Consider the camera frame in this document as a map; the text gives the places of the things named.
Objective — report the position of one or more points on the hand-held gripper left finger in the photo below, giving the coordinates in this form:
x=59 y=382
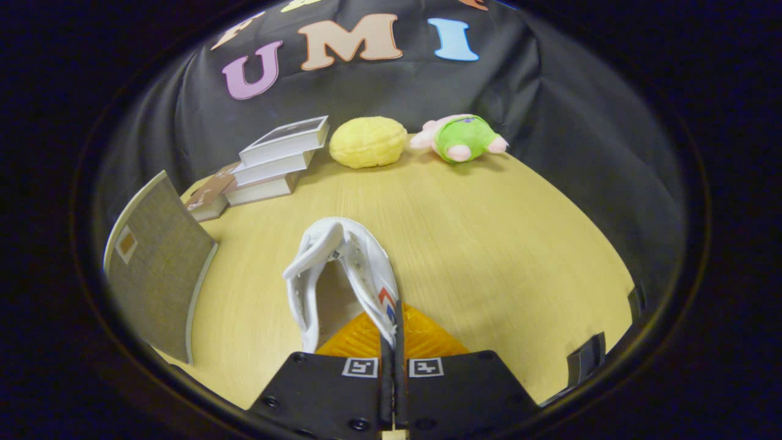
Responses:
x=330 y=391

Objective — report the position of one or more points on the yellow plush cushion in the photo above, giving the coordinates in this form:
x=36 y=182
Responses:
x=366 y=143

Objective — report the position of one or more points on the black backdrop cloth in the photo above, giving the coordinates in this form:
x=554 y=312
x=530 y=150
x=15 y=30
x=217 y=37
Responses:
x=580 y=122

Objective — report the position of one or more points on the white canvas shoe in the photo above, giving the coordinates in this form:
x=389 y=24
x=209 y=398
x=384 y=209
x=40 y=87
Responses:
x=366 y=269

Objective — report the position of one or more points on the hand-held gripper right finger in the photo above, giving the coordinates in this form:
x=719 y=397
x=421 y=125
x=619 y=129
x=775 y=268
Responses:
x=458 y=391

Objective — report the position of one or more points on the brown cover book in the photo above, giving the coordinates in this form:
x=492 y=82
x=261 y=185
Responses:
x=211 y=192

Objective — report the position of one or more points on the pink and green plush toy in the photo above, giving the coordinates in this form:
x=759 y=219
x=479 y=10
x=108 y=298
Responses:
x=467 y=137

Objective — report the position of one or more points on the white book with dark cover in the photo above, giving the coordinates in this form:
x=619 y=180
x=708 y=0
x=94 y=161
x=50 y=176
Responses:
x=287 y=137

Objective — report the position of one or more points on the grey fabric storage box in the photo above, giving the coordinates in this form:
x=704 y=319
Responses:
x=159 y=263

